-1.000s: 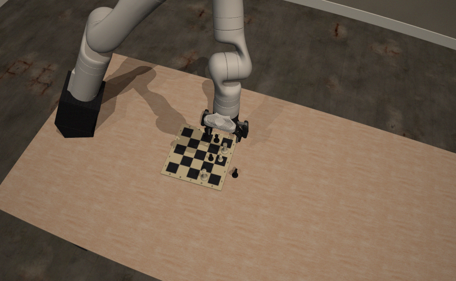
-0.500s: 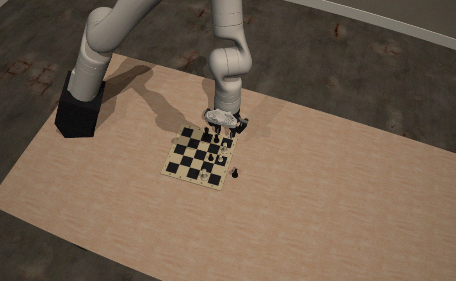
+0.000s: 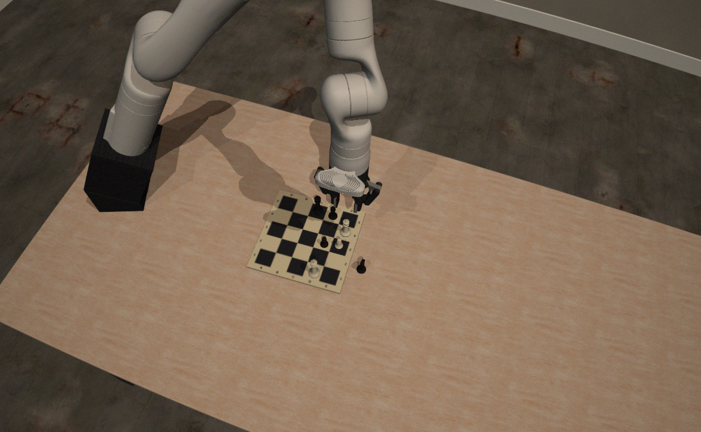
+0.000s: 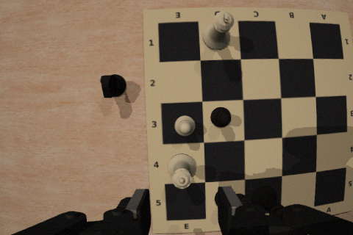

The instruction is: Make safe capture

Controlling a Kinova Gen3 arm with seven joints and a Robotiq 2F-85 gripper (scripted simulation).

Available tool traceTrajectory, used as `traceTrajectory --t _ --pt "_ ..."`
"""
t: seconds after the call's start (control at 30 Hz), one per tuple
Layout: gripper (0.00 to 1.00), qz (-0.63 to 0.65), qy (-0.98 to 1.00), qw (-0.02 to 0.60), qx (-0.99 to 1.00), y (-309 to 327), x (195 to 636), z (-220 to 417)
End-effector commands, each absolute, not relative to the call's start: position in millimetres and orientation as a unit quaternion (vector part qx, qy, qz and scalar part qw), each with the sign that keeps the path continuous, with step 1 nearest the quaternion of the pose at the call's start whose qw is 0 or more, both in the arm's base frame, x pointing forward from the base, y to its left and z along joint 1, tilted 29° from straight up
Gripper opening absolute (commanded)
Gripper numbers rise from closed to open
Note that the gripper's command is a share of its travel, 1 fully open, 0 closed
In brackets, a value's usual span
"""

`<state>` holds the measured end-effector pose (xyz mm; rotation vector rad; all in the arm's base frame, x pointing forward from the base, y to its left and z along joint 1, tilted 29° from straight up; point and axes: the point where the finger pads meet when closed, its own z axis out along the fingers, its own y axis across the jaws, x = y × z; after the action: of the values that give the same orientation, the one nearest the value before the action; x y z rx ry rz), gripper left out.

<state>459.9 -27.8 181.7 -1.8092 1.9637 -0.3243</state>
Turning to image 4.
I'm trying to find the black and cream chessboard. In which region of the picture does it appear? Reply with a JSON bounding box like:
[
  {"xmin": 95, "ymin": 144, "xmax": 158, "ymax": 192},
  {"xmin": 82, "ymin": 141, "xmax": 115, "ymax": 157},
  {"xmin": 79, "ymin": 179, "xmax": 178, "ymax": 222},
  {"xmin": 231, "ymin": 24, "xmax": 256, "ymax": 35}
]
[{"xmin": 143, "ymin": 7, "xmax": 353, "ymax": 234}]

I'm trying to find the white chess king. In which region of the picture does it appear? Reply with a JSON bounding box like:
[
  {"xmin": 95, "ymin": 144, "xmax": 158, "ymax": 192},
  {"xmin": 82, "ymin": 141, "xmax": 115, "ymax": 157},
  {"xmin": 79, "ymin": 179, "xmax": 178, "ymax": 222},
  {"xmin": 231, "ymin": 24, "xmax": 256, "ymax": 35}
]
[{"xmin": 203, "ymin": 11, "xmax": 234, "ymax": 50}]

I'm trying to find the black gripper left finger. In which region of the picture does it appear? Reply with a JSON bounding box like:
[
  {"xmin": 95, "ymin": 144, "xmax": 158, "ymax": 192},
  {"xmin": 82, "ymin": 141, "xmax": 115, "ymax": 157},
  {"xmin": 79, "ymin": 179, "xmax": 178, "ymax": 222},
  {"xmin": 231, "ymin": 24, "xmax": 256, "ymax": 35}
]
[{"xmin": 11, "ymin": 189, "xmax": 151, "ymax": 235}]

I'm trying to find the white pawn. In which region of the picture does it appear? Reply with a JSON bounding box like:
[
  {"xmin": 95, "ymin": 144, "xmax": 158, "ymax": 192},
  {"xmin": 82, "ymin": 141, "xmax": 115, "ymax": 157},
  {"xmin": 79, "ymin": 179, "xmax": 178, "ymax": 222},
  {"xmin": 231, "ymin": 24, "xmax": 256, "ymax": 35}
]
[{"xmin": 175, "ymin": 115, "xmax": 196, "ymax": 136}]

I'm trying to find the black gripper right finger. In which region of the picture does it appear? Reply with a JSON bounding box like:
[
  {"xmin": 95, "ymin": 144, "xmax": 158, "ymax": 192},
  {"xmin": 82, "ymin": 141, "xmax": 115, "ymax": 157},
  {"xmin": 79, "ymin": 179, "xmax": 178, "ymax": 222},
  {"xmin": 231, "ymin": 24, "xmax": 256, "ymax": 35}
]
[{"xmin": 218, "ymin": 186, "xmax": 353, "ymax": 235}]

